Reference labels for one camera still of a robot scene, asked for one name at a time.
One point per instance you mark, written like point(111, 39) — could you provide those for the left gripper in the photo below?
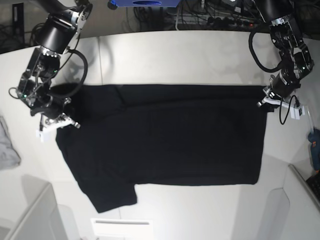
point(272, 101)

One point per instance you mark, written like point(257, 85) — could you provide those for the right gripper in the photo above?
point(54, 114)

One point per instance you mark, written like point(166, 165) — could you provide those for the black T-shirt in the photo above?
point(185, 135)

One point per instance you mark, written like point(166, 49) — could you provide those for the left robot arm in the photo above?
point(296, 62)

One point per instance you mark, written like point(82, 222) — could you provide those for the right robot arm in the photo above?
point(61, 28)

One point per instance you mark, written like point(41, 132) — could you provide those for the blue glue gun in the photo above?
point(314, 140)

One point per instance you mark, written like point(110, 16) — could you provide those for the grey cloth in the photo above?
point(9, 158)

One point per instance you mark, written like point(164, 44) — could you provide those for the black keyboard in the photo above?
point(314, 184)

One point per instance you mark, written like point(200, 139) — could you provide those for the blue box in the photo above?
point(145, 3)

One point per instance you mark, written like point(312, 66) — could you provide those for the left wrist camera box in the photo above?
point(297, 112)

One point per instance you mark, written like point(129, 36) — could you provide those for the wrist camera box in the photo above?
point(297, 112)
point(45, 135)

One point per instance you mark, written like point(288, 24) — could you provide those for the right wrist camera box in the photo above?
point(45, 135)

